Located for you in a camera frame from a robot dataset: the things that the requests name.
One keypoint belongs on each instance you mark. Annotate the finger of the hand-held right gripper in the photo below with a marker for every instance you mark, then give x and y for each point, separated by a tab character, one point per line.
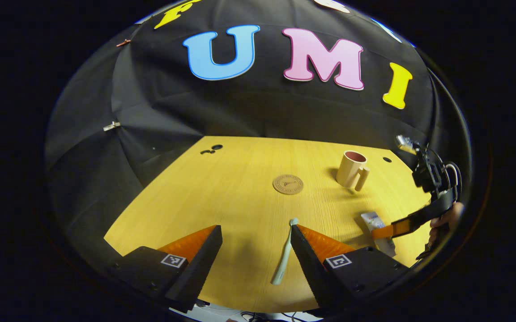
432	251
419	219

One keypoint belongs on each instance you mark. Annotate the copper clip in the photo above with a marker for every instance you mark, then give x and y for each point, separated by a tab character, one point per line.
123	43

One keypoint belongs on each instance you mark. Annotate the beige cup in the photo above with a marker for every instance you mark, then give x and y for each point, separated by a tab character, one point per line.
349	172

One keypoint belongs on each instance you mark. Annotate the black backdrop cloth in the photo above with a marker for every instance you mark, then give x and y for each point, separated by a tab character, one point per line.
172	112

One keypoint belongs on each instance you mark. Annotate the round brown coaster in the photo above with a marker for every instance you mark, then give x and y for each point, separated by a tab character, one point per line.
288	184

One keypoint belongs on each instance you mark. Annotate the silver clip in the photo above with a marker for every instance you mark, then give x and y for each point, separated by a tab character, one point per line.
111	126

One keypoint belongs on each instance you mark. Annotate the wooden desktop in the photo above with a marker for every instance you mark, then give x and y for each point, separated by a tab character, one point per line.
240	201

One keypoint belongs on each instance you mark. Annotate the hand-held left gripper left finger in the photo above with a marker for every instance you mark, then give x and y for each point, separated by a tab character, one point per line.
199	268

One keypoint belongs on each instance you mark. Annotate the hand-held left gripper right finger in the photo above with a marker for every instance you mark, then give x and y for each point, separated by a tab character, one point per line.
311	268

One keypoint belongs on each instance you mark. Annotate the white toothpaste tube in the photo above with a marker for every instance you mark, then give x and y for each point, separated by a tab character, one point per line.
372	220

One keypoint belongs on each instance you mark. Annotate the pale green toothbrush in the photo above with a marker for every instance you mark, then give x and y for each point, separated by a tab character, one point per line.
284	259

